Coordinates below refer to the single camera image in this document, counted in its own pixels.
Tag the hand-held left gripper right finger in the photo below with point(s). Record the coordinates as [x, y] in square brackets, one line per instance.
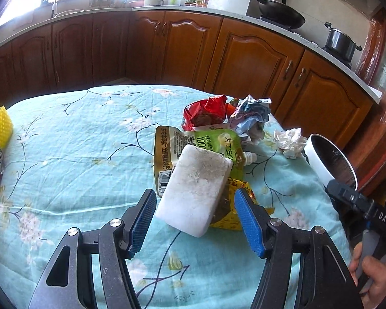
[249, 222]

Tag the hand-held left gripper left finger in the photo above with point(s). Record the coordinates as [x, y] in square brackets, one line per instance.
[142, 223]

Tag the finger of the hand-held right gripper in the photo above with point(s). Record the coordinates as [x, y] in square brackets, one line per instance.
[350, 198]

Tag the yellow snack wrapper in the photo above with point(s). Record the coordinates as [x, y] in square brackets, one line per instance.
[228, 214]

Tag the white round waste bin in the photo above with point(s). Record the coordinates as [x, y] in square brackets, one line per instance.
[318, 164]

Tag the white foam block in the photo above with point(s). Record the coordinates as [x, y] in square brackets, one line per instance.
[193, 193]

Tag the white tissue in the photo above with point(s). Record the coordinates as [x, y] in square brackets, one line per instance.
[289, 141]

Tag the green drink pouch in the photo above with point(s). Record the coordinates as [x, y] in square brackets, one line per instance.
[197, 138]

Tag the silver blue wrapper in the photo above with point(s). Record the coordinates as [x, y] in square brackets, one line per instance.
[249, 116]

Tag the red snack wrapper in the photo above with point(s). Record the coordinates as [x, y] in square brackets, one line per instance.
[202, 111]

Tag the person's right hand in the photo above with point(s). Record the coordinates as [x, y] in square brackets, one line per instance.
[374, 273]

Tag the teal floral tablecloth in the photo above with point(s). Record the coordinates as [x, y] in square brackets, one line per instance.
[83, 154]

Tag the steel cooking pot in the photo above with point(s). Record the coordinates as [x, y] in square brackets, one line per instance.
[341, 41]

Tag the wooden base cabinets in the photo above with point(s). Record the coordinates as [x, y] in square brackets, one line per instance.
[244, 61]

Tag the black gas stove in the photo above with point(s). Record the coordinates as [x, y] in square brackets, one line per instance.
[308, 35]

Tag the black wok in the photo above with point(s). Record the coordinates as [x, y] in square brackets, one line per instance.
[278, 13]

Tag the speckled kitchen countertop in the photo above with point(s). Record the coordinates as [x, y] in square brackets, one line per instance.
[231, 14]

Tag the pale green bottle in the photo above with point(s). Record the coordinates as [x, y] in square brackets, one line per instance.
[172, 0]

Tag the chrome sink faucet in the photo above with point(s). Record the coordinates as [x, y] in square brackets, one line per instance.
[53, 4]

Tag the wooden door frame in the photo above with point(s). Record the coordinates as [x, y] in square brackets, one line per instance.
[378, 70]

